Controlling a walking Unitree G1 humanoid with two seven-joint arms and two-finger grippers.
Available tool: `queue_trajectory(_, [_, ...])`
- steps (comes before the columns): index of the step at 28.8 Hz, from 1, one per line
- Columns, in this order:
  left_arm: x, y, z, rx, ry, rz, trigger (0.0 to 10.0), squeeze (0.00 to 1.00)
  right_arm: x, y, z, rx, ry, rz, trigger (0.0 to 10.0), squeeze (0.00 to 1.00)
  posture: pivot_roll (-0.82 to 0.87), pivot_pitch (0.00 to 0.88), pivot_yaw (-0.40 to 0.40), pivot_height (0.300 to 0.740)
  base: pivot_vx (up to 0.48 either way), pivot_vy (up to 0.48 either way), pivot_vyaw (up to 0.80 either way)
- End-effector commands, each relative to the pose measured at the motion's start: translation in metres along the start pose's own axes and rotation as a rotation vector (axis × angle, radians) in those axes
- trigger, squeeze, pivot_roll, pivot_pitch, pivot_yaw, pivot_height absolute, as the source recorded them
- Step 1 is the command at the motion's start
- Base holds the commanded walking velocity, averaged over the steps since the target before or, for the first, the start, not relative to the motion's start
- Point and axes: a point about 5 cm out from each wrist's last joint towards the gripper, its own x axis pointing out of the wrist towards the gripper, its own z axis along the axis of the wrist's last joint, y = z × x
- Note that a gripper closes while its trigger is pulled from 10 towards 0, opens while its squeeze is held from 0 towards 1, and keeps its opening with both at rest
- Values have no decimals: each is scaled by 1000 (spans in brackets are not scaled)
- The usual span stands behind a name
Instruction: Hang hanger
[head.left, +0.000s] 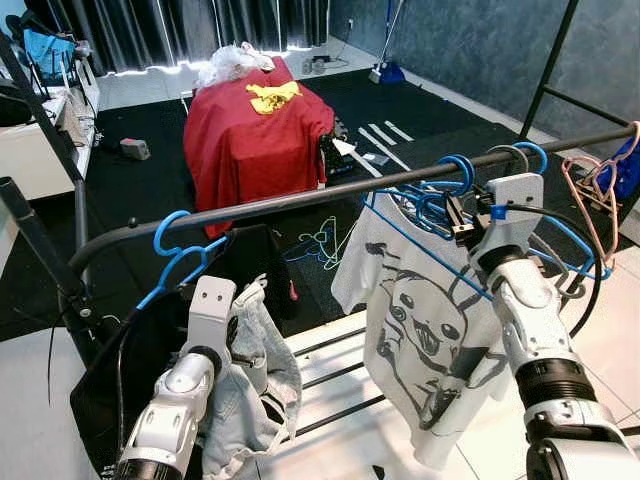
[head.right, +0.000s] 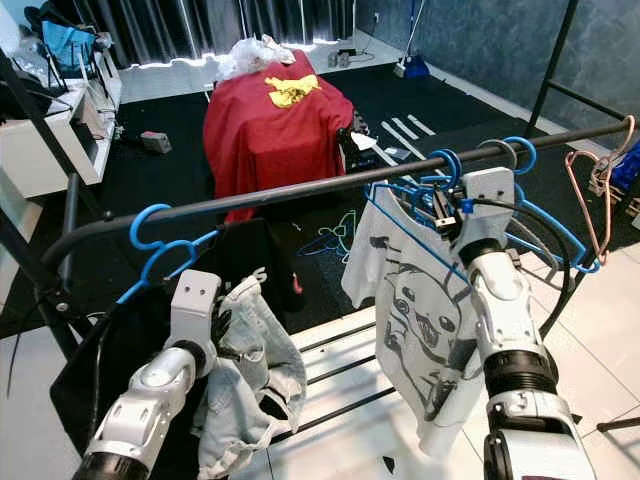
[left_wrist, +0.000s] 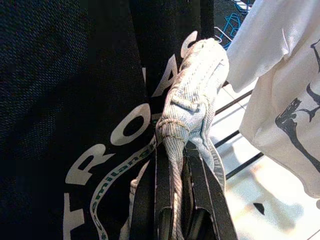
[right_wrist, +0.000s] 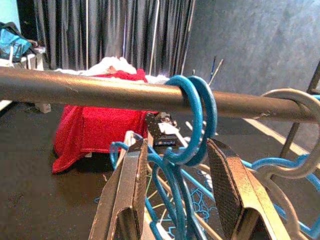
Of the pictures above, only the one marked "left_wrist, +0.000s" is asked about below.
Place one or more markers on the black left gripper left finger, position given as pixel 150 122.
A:
pixel 160 200

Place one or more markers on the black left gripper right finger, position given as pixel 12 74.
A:
pixel 207 212

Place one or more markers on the blue denim jeans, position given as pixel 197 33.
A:
pixel 192 100

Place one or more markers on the small black floor scrap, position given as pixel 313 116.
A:
pixel 260 209

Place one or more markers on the black metal clothes rack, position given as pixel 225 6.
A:
pixel 233 102

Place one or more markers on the black printed T-shirt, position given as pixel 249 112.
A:
pixel 62 87

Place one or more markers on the white Pikachu T-shirt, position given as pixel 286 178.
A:
pixel 275 75

